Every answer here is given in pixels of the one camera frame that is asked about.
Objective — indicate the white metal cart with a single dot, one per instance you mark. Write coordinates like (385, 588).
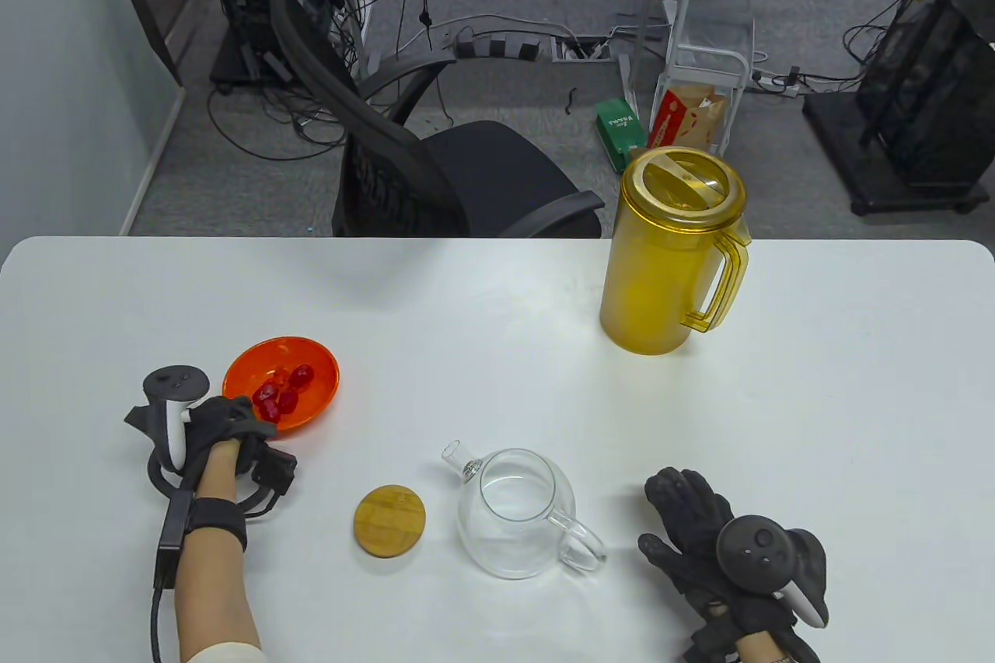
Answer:
(709, 55)

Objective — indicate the person's left forearm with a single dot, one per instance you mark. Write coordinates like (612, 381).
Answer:
(214, 601)

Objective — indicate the black office chair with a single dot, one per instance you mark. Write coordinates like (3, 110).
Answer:
(482, 165)

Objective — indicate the person's left hand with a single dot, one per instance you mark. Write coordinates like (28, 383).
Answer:
(221, 422)

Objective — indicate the person's right hand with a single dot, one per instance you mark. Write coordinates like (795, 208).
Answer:
(692, 515)

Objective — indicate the white power strip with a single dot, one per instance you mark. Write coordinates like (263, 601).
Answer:
(365, 33)
(781, 84)

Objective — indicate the red and brown paper bag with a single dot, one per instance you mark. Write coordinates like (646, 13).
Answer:
(692, 119)

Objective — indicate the white sleeve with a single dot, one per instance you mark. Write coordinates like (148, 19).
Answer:
(225, 654)

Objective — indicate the clear glass teapot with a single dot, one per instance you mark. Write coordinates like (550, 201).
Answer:
(513, 546)

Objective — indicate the floor socket box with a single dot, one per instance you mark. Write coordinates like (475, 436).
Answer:
(579, 50)

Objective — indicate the round bamboo teapot lid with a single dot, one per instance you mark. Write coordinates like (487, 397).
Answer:
(389, 523)

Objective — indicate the black wheeled equipment rack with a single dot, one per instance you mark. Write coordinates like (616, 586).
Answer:
(933, 95)

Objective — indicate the green carton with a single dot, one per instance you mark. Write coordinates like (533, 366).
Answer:
(622, 130)

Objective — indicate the black wrist sensor box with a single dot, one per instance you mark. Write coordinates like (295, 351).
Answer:
(218, 523)

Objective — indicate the person's right forearm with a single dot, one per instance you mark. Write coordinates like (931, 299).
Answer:
(766, 651)

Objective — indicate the orange plastic bowl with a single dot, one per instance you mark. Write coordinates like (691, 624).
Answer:
(319, 383)

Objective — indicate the black tracker controller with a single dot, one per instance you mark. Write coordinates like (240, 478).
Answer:
(175, 383)
(758, 550)

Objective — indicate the yellow plastic pitcher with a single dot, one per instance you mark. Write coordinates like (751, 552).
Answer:
(645, 290)

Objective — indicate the red dates and wolfberries pile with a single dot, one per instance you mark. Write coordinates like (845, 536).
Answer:
(288, 400)

